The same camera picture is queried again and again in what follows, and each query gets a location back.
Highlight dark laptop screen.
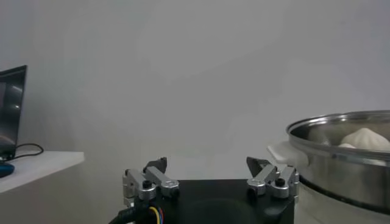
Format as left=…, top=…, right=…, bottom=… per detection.
left=0, top=65, right=28, bottom=161

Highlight steel steamer pot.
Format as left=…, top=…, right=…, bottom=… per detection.
left=267, top=140, right=390, bottom=224

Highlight stainless steel steamer basket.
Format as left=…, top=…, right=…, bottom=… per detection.
left=285, top=110, right=390, bottom=215

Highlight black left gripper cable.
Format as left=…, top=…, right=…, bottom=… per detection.
left=108, top=206, right=137, bottom=224

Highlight coloured gripper wires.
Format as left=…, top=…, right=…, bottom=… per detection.
left=148, top=206, right=165, bottom=224

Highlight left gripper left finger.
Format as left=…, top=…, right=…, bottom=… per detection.
left=122, top=156, right=180, bottom=208

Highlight thin black desk cable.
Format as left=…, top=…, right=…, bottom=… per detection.
left=5, top=142, right=44, bottom=161

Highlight white side desk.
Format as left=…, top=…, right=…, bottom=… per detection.
left=0, top=151, right=85, bottom=194

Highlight blue computer mouse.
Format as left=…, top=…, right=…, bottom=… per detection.
left=0, top=163, right=15, bottom=179

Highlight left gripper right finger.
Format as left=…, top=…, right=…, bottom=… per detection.
left=246, top=156, right=300, bottom=199

